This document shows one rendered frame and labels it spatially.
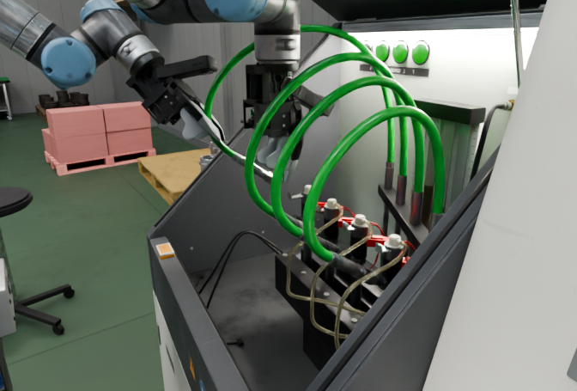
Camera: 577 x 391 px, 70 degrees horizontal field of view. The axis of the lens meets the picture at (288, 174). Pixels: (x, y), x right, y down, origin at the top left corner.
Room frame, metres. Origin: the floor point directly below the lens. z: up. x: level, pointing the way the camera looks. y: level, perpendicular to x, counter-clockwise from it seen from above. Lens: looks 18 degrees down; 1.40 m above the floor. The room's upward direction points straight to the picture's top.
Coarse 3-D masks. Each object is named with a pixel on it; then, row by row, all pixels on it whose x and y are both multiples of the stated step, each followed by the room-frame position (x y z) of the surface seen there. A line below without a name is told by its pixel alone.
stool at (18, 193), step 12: (0, 192) 1.88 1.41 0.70; (12, 192) 1.88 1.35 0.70; (24, 192) 1.88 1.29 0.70; (0, 204) 1.73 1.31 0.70; (12, 204) 1.74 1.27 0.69; (24, 204) 1.79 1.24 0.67; (0, 216) 1.69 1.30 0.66; (0, 228) 1.81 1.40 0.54; (0, 240) 1.79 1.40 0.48; (0, 252) 1.78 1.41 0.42; (12, 288) 1.80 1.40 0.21; (60, 288) 1.99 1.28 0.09; (24, 300) 1.85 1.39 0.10; (36, 300) 1.87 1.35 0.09; (24, 312) 1.76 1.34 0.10; (36, 312) 1.76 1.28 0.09; (48, 324) 1.71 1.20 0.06; (60, 324) 1.72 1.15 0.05
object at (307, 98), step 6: (288, 78) 0.70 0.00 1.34; (300, 90) 0.71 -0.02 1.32; (306, 90) 0.72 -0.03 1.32; (300, 96) 0.71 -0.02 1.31; (306, 96) 0.71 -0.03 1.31; (312, 96) 0.72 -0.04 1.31; (318, 96) 0.73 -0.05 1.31; (300, 102) 0.74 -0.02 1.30; (306, 102) 0.72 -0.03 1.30; (312, 102) 0.72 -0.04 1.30; (318, 102) 0.73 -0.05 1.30; (330, 108) 0.74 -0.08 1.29; (324, 114) 0.74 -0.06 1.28
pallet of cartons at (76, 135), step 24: (48, 120) 4.52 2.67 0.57; (72, 120) 4.43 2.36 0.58; (96, 120) 4.58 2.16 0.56; (120, 120) 4.75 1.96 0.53; (144, 120) 4.91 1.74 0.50; (48, 144) 4.66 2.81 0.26; (72, 144) 4.40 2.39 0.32; (96, 144) 4.55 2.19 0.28; (120, 144) 4.74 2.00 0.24; (144, 144) 4.90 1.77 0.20; (96, 168) 4.53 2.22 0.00
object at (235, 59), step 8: (312, 24) 0.81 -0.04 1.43; (304, 32) 0.81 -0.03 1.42; (320, 32) 0.81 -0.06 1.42; (328, 32) 0.81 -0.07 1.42; (336, 32) 0.81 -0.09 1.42; (344, 32) 0.82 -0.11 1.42; (352, 40) 0.81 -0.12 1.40; (248, 48) 0.80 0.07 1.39; (360, 48) 0.82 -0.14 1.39; (240, 56) 0.79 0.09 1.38; (232, 64) 0.79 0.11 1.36; (224, 72) 0.79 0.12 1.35; (376, 72) 0.82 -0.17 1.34; (216, 80) 0.79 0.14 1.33; (216, 88) 0.79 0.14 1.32; (384, 88) 0.82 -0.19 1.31; (208, 96) 0.79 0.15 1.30; (384, 96) 0.83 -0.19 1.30; (208, 104) 0.79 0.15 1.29; (208, 112) 0.79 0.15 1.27; (392, 120) 0.82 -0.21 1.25; (392, 128) 0.82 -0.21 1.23; (392, 136) 0.82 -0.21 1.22; (216, 144) 0.79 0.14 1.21; (224, 144) 0.79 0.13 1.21; (392, 144) 0.82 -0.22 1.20; (224, 152) 0.79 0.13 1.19; (232, 152) 0.79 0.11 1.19; (392, 152) 0.82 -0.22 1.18; (392, 160) 0.82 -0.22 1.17
